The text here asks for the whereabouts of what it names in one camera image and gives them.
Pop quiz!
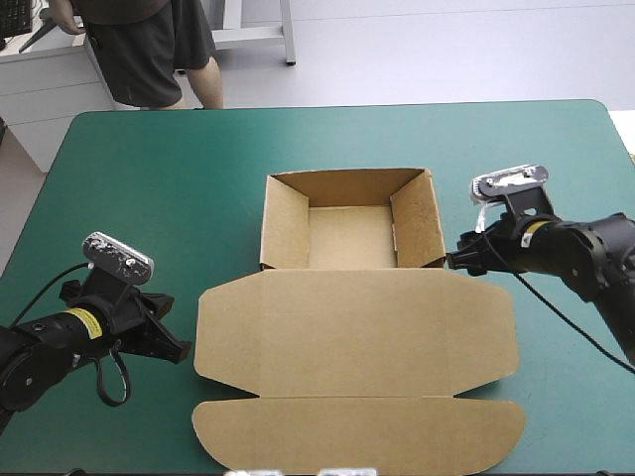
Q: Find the brown cardboard box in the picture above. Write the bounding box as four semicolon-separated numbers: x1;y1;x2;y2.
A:
190;167;528;476

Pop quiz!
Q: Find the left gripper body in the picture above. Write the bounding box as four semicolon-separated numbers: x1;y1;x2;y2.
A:
59;265;152;356

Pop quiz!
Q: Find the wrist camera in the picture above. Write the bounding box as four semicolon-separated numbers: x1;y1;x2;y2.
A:
467;164;551;206
81;231;157;286

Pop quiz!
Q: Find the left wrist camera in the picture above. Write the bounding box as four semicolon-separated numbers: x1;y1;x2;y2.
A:
81;231;157;286

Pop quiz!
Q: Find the white cabinet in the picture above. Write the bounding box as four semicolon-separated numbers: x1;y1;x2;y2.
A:
0;35;123;175

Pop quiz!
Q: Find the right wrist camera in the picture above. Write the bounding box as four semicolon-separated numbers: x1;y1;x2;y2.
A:
467;164;551;206

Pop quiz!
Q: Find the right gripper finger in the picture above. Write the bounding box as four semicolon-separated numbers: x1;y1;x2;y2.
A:
445;249;485;278
456;229;483;252

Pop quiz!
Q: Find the black keyboard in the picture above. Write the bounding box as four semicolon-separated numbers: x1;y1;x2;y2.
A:
0;0;34;40

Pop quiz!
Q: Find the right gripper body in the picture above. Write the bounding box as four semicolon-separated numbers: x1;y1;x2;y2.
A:
473;189;556;277

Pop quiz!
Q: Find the white table frame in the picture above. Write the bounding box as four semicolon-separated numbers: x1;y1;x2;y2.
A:
209;0;299;67

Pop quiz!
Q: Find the person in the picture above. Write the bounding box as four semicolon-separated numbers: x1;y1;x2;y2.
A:
48;0;225;111

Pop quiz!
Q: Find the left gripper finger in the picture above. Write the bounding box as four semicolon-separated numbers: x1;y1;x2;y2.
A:
144;315;193;366
140;292;177;319

